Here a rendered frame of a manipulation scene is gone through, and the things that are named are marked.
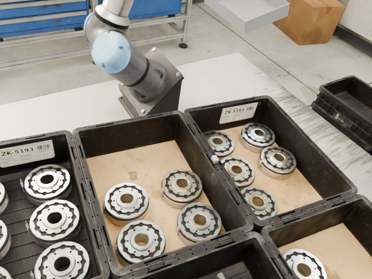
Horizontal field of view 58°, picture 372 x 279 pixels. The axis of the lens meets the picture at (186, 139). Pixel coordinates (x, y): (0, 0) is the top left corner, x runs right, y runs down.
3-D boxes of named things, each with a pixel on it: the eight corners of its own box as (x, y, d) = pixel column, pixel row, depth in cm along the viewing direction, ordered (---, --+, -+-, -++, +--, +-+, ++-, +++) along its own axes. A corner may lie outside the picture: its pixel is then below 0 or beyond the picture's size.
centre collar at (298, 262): (287, 264, 71) (287, 263, 71) (304, 256, 73) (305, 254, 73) (301, 286, 68) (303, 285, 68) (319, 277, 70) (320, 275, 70)
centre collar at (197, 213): (185, 216, 77) (185, 214, 76) (203, 208, 79) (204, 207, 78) (195, 233, 74) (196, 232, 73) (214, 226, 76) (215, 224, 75)
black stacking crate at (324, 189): (177, 140, 102) (182, 110, 94) (258, 123, 113) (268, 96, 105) (243, 255, 77) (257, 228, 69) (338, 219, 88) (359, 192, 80)
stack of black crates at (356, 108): (289, 145, 208) (318, 85, 177) (321, 132, 222) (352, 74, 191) (340, 191, 185) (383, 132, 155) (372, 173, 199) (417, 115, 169)
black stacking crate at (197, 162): (76, 161, 91) (71, 130, 83) (176, 140, 102) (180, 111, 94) (114, 304, 66) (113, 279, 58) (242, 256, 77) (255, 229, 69)
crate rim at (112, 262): (71, 135, 84) (70, 128, 83) (180, 115, 95) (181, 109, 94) (113, 285, 59) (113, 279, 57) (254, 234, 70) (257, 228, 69)
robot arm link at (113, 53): (125, 92, 107) (96, 72, 96) (112, 68, 115) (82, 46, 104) (153, 67, 105) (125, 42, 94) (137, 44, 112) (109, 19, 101)
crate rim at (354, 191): (180, 115, 95) (181, 109, 94) (266, 100, 106) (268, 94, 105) (254, 234, 70) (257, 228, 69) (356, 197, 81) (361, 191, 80)
